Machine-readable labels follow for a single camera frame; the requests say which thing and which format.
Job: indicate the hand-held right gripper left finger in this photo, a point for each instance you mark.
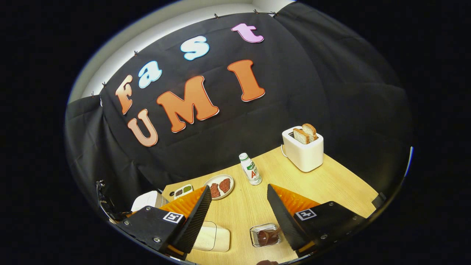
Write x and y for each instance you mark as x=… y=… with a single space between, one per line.
x=191 y=224

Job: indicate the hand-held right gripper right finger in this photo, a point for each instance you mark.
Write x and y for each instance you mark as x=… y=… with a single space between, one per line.
x=285 y=221

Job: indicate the brown wooden spoon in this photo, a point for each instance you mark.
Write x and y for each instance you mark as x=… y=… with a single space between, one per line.
x=266 y=237

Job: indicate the white rice cooker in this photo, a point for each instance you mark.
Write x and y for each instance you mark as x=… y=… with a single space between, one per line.
x=147 y=200

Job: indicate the white divided sauce dish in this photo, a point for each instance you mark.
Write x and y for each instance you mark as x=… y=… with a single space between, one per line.
x=183 y=191

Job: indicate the red meat patty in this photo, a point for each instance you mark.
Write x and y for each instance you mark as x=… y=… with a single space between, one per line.
x=225 y=185
x=214 y=190

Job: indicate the white round plate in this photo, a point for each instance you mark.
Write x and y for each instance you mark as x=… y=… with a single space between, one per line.
x=209 y=179

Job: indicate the white drink bottle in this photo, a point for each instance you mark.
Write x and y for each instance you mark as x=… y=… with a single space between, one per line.
x=252 y=171

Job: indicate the white toaster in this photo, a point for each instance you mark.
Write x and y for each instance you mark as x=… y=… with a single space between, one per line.
x=305 y=156

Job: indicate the toast bread slice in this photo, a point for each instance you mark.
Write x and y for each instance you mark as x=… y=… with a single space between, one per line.
x=301 y=136
x=311 y=130

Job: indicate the black backdrop cloth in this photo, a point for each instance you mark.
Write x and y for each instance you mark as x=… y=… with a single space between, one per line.
x=312 y=73

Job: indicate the dark table edge bracket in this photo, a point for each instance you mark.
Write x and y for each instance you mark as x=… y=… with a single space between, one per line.
x=379 y=200

